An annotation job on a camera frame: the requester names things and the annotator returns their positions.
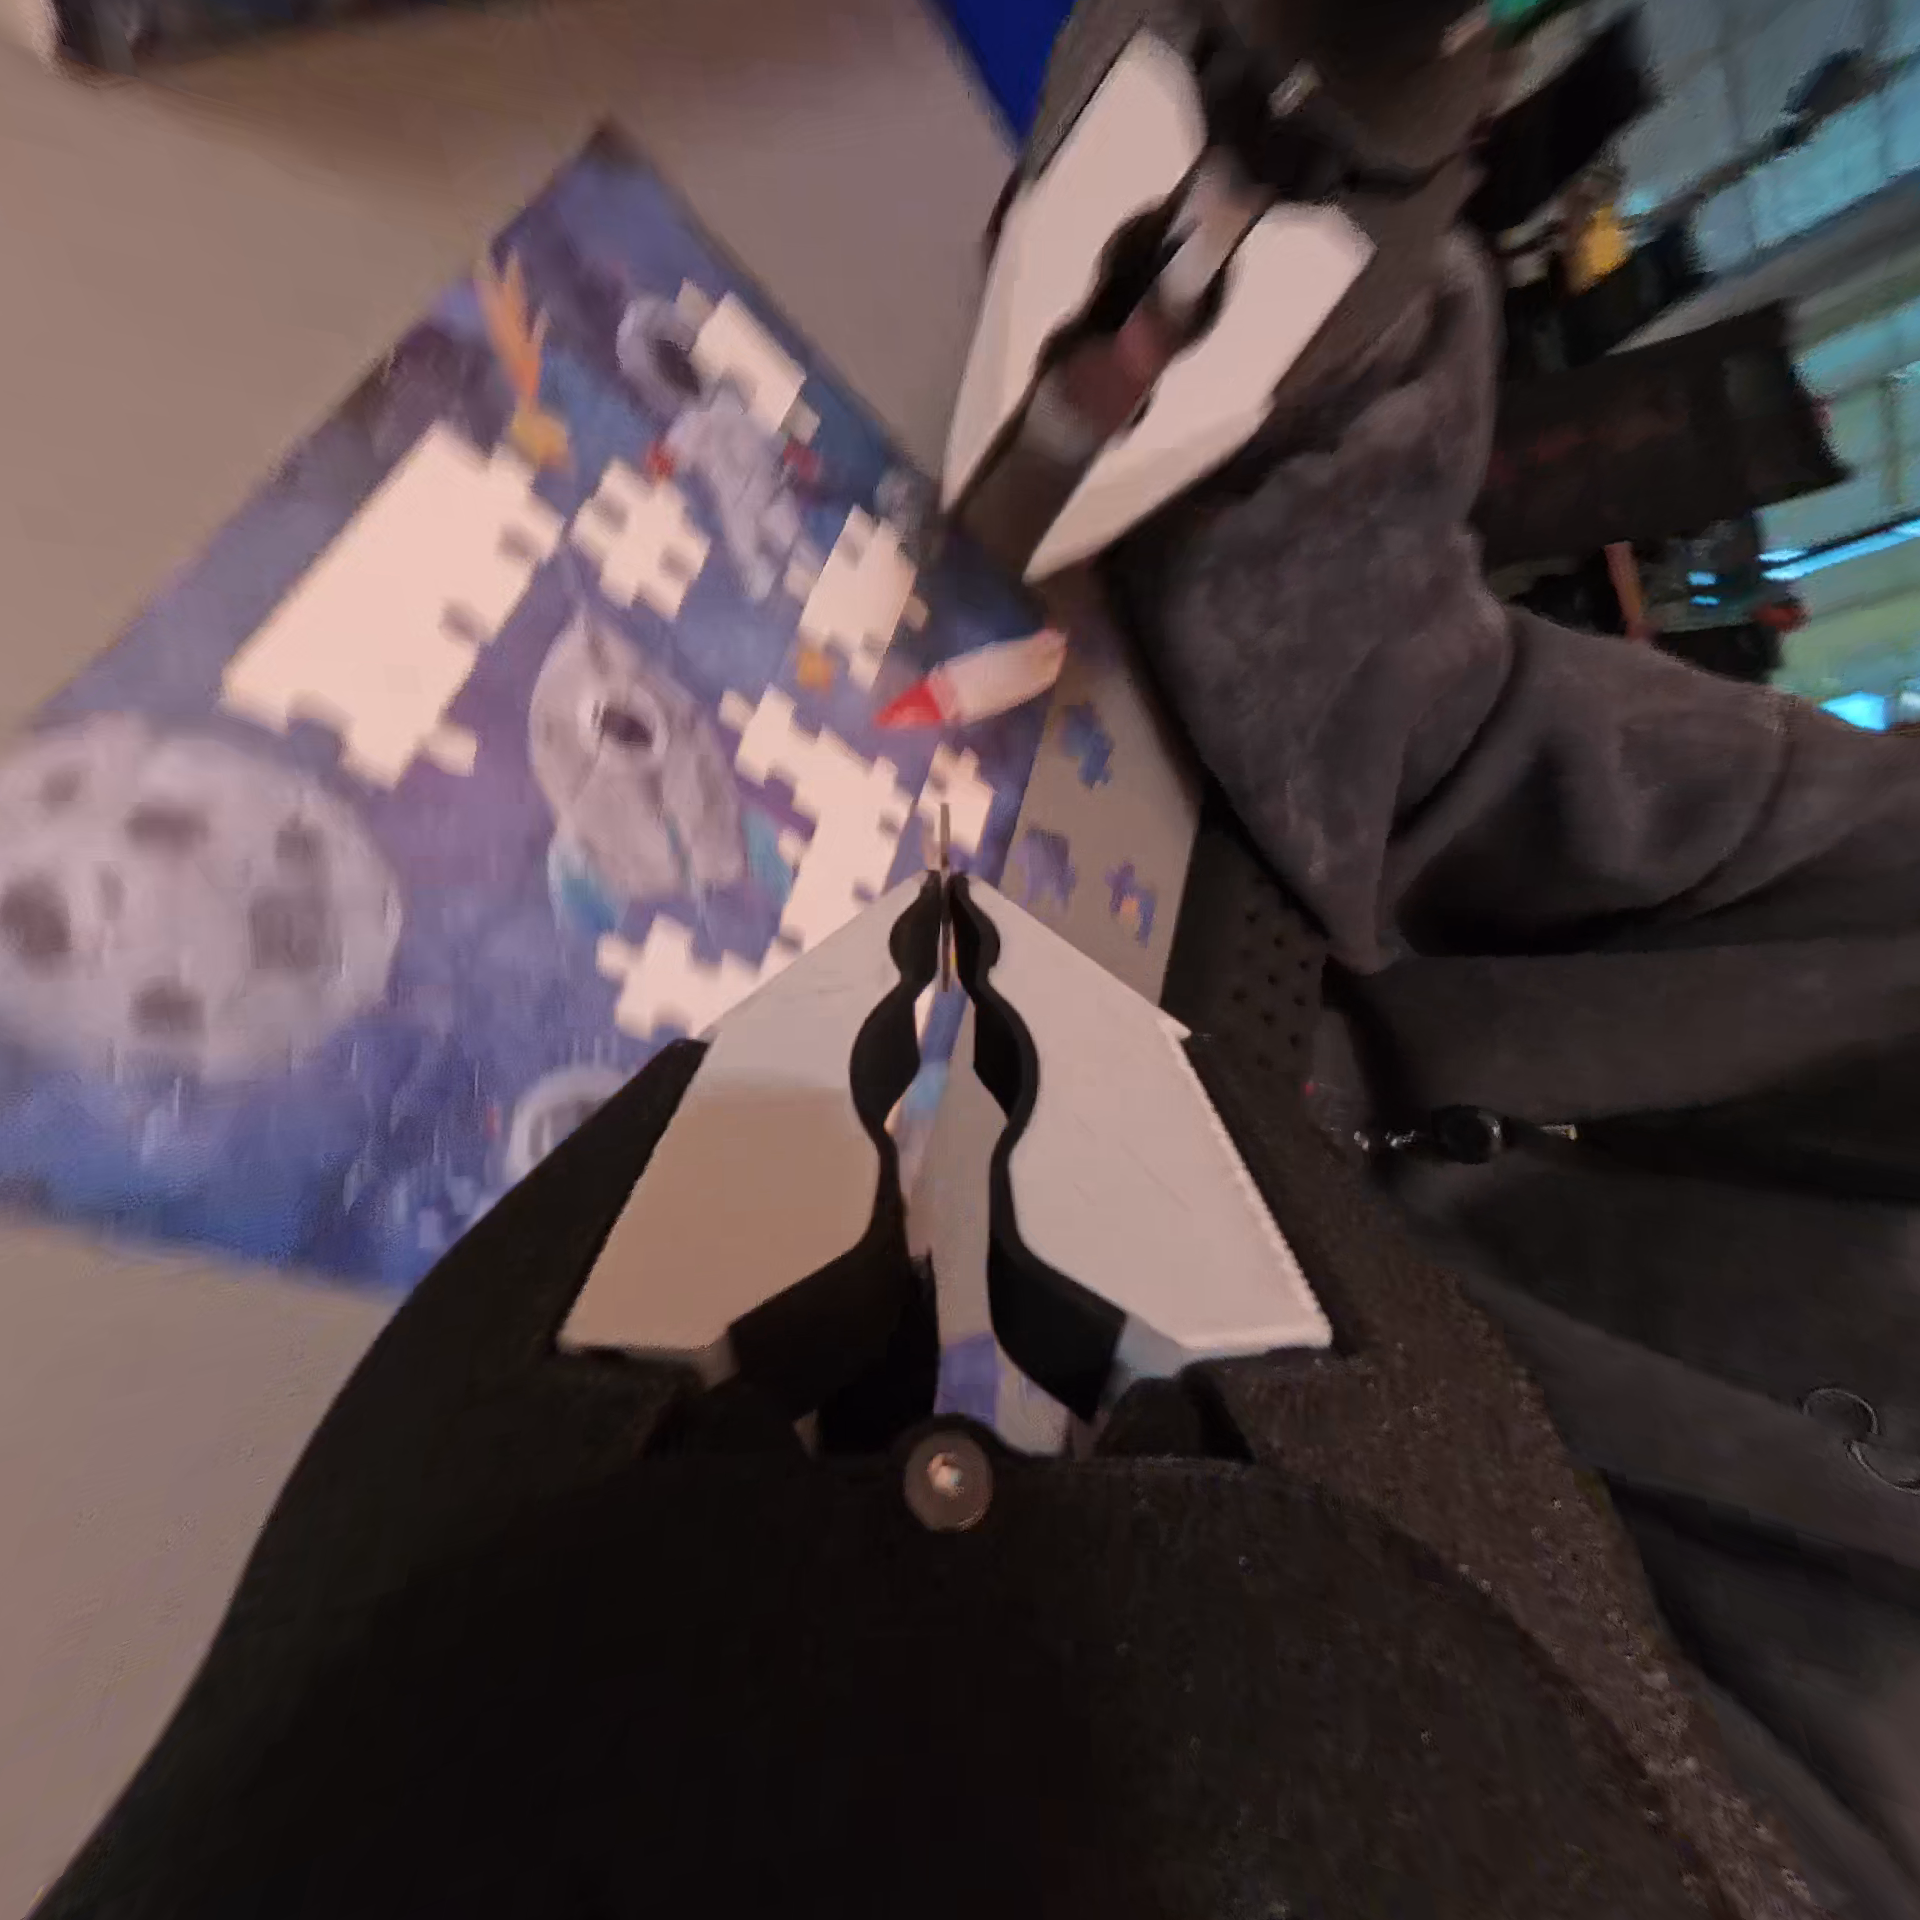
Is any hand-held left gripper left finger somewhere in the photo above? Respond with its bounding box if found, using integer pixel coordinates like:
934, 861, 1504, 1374
558, 873, 952, 1448

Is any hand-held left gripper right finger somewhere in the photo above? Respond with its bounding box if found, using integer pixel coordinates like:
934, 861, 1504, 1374
948, 873, 1334, 1422

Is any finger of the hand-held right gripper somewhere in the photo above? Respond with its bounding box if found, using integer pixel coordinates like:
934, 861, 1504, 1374
1025, 199, 1379, 586
939, 28, 1214, 514

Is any space jigsaw puzzle board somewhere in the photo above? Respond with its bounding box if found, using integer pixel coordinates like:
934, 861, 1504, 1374
0, 127, 1085, 1296

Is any beige desk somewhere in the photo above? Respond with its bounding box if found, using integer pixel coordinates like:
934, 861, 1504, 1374
0, 0, 1202, 1920

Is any blue plastic bin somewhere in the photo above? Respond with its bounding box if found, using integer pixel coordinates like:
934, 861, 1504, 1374
921, 0, 1074, 144

